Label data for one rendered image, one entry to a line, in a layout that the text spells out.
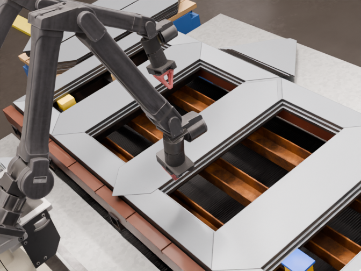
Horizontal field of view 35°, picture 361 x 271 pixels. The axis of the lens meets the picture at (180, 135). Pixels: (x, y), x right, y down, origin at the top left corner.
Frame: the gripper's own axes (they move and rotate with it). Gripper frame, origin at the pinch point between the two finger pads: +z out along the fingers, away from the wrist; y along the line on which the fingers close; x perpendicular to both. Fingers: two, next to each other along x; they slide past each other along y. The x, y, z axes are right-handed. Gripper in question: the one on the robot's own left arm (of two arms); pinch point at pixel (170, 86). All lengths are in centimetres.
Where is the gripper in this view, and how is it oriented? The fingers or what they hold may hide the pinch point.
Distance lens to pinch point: 204.0
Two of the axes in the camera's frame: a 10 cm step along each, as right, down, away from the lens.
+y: -5.7, -2.1, 8.0
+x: -7.4, 5.6, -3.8
